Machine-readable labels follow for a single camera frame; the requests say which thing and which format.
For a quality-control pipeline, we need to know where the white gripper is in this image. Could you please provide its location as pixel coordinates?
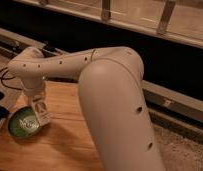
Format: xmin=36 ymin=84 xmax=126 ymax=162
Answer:
xmin=22 ymin=79 xmax=45 ymax=98

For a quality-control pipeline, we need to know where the white plastic bottle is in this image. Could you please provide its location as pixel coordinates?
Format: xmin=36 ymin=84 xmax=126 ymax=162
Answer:
xmin=30 ymin=95 xmax=51 ymax=126

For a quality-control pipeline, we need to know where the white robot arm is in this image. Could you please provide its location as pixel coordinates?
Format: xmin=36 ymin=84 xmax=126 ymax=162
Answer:
xmin=8 ymin=46 xmax=166 ymax=171

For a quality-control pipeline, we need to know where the green ceramic bowl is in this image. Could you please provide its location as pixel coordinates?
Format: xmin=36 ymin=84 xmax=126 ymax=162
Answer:
xmin=8 ymin=106 xmax=42 ymax=138

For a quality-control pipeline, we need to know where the wooden cutting board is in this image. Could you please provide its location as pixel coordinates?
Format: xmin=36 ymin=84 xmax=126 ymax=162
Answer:
xmin=0 ymin=81 xmax=103 ymax=171

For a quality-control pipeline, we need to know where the black coiled cable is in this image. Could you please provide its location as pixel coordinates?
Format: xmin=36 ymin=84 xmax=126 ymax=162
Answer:
xmin=0 ymin=65 xmax=26 ymax=91

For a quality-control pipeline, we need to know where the black clamp on rail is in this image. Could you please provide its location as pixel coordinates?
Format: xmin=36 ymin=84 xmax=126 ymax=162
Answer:
xmin=42 ymin=42 xmax=61 ymax=56

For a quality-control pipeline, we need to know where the grey metal rail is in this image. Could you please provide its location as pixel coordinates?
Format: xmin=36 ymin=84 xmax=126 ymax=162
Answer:
xmin=0 ymin=26 xmax=203 ymax=144

